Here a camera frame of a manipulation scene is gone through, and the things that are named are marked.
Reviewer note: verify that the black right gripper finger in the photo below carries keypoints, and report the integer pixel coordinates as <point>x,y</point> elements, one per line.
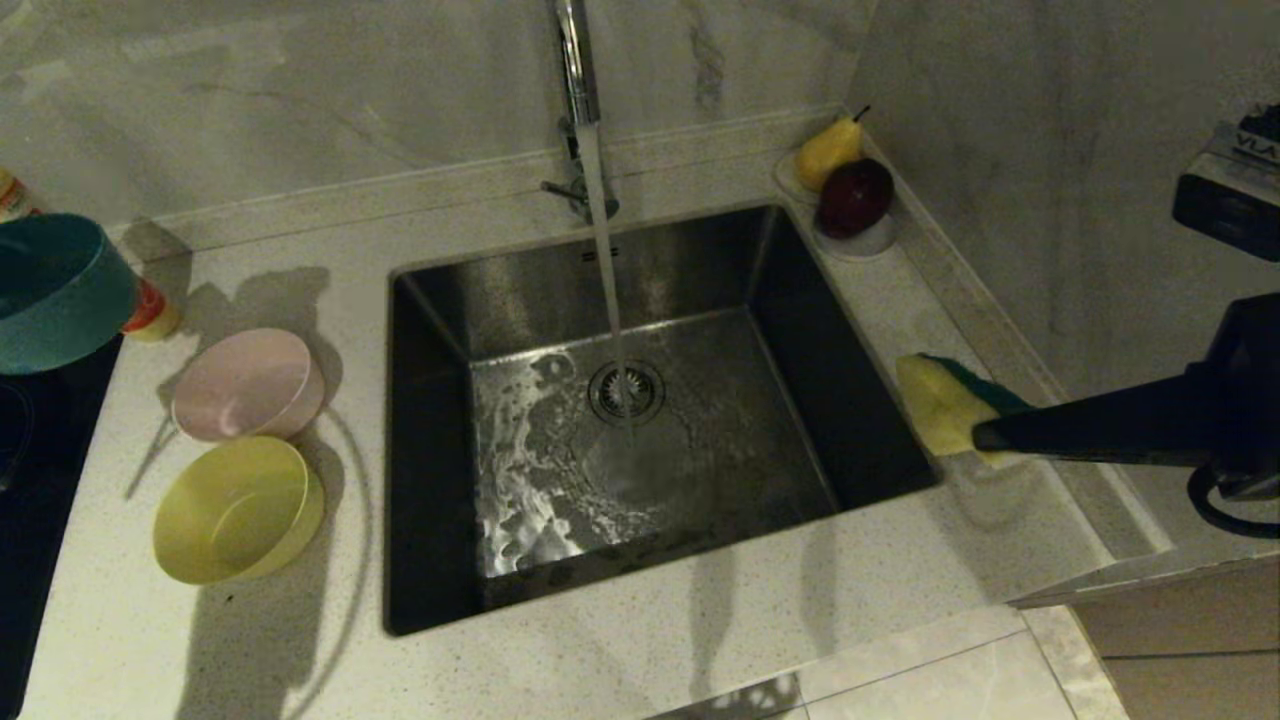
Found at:
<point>1120,405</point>
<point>1120,445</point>

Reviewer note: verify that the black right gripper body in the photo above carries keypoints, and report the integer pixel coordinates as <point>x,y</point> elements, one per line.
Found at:
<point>1245,400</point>

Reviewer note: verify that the green sponge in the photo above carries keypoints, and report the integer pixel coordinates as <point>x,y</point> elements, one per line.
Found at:
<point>940,405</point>

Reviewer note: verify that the chrome faucet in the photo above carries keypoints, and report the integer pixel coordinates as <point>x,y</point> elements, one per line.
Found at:
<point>575,60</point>

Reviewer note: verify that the blue bowl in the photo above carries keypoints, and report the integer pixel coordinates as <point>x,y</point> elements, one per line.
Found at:
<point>55,295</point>

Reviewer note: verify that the stainless steel sink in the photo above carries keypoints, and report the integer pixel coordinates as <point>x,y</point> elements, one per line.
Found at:
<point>700,450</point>

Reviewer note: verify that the round metal sink drain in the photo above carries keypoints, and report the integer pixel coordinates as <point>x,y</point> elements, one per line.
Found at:
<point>640,395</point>

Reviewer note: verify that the beige wooden cabinet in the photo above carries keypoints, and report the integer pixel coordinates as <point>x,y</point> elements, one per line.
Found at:
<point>1180,640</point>

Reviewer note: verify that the white fruit dish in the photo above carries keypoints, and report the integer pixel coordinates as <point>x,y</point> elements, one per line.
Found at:
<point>860,248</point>

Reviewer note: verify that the dark red apple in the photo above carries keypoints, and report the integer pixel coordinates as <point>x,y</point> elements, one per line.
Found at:
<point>852,200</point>

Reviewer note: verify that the yellow pear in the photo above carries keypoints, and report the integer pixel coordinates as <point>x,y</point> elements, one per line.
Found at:
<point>825,155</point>

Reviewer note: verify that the pink bowl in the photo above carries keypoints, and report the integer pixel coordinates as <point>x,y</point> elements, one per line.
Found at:
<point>245,385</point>

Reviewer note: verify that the yellow bowl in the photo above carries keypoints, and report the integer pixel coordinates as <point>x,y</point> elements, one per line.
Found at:
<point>235,510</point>

